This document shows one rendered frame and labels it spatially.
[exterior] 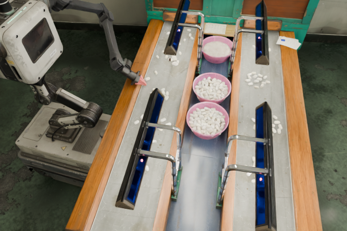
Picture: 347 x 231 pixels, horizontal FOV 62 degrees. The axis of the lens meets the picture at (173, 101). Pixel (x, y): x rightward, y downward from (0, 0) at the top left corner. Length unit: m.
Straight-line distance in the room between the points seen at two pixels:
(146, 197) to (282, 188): 0.72
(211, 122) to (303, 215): 0.71
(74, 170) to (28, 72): 0.89
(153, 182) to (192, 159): 0.29
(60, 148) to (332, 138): 2.30
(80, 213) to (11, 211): 1.14
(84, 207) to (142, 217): 0.30
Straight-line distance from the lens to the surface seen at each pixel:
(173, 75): 2.11
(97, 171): 1.68
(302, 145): 1.84
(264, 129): 1.41
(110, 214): 1.60
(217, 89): 2.02
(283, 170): 1.75
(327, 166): 2.79
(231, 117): 1.85
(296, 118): 1.95
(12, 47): 1.53
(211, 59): 2.28
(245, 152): 1.75
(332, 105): 3.24
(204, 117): 1.87
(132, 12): 3.65
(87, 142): 2.16
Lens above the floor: 2.21
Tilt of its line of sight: 49 degrees down
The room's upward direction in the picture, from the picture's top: 2 degrees counter-clockwise
